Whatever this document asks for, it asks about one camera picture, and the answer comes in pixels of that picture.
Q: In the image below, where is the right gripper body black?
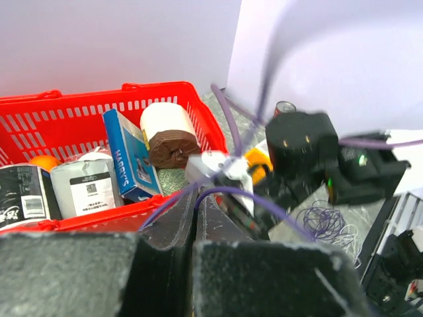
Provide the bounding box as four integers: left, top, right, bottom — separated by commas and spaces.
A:
214, 164, 318, 238

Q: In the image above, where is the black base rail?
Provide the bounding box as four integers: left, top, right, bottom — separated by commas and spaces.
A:
358, 193, 422, 316

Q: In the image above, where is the purple wire bundle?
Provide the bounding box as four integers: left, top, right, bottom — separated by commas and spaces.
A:
295, 199, 346, 241

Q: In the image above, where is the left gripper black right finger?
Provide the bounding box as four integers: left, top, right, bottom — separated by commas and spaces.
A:
193, 196, 370, 316

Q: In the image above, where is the white paper towel roll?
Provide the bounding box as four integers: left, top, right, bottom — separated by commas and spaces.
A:
139, 102, 200, 150

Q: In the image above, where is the grey labelled pouch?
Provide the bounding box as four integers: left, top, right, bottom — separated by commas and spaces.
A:
50, 147, 124, 219

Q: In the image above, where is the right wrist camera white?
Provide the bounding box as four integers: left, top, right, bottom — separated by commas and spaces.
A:
184, 151, 255, 215

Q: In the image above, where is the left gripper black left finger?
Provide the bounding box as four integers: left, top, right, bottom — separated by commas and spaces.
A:
1, 193, 197, 316

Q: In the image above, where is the green scouring sponge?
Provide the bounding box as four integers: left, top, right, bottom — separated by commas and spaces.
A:
157, 168, 188, 195

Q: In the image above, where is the black cylindrical can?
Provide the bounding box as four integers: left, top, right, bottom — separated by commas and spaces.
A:
1, 164, 62, 230

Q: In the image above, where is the brown roll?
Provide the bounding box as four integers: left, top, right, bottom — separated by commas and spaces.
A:
149, 129, 201, 169

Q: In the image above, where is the blue Harrys box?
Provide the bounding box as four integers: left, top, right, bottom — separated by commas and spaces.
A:
102, 109, 163, 202

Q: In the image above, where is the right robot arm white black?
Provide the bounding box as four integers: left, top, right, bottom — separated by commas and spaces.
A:
241, 112, 422, 213

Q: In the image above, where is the orange fruit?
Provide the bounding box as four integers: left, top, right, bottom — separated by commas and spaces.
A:
29, 155, 61, 172

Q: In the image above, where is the red plastic shopping basket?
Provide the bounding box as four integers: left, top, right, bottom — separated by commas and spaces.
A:
0, 81, 229, 235

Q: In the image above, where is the red white soup can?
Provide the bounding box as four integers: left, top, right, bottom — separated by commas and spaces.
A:
274, 101, 297, 117

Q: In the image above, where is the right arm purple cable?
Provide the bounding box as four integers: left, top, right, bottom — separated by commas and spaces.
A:
138, 0, 423, 242

